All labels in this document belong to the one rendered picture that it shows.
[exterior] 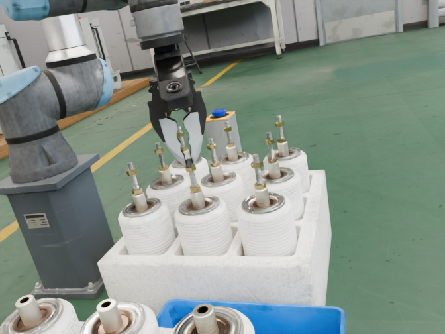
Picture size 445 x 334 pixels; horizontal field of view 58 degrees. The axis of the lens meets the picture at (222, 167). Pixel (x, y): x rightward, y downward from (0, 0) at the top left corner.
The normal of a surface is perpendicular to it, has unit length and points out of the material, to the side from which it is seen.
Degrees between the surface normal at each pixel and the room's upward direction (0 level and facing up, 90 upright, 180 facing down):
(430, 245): 0
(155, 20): 90
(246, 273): 90
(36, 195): 90
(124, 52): 90
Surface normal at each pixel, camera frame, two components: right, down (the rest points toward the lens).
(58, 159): 0.69, -0.21
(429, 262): -0.18, -0.92
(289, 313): -0.29, 0.35
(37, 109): 0.73, 0.18
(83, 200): 0.96, -0.09
